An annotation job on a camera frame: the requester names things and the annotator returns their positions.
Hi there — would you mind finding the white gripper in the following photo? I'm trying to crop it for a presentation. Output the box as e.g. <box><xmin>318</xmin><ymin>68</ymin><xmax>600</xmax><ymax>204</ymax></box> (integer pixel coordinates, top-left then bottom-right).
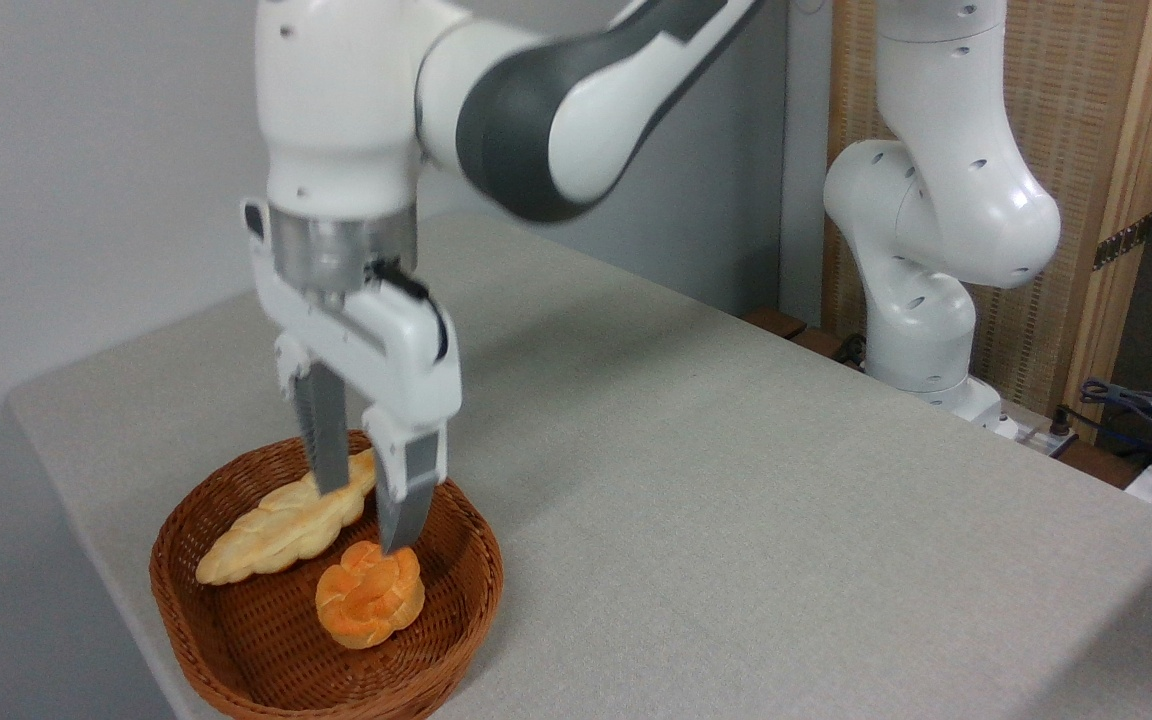
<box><xmin>240</xmin><ymin>198</ymin><xmax>465</xmax><ymax>555</ymax></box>

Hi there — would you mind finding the round orange knotted bread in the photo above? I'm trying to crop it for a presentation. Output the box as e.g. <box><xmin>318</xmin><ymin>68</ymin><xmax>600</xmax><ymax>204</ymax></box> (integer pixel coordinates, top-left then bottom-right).
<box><xmin>313</xmin><ymin>540</ymin><xmax>427</xmax><ymax>651</ymax></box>

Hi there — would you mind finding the long pale braided bread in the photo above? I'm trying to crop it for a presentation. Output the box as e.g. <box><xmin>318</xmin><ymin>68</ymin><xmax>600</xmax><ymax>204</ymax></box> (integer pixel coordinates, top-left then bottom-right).
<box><xmin>194</xmin><ymin>447</ymin><xmax>379</xmax><ymax>587</ymax></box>

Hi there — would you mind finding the brown woven wicker basket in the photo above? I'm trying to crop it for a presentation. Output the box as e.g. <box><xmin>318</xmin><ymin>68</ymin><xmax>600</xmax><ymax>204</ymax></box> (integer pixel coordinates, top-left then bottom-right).
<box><xmin>148</xmin><ymin>429</ymin><xmax>506</xmax><ymax>720</ymax></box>

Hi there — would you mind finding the black metal screen hinge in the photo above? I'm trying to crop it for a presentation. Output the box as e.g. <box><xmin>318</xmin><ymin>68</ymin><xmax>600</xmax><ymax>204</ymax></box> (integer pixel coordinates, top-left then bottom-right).
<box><xmin>1092</xmin><ymin>212</ymin><xmax>1152</xmax><ymax>272</ymax></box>

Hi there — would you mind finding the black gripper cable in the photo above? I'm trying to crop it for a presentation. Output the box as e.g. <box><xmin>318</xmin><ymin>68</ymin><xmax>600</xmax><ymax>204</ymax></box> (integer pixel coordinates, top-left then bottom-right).
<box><xmin>364</xmin><ymin>256</ymin><xmax>451</xmax><ymax>363</ymax></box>

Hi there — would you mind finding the black and blue cable bundle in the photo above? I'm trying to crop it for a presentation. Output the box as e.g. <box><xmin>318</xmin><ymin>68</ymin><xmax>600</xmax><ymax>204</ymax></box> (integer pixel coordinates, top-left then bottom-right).
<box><xmin>1050</xmin><ymin>377</ymin><xmax>1152</xmax><ymax>473</ymax></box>

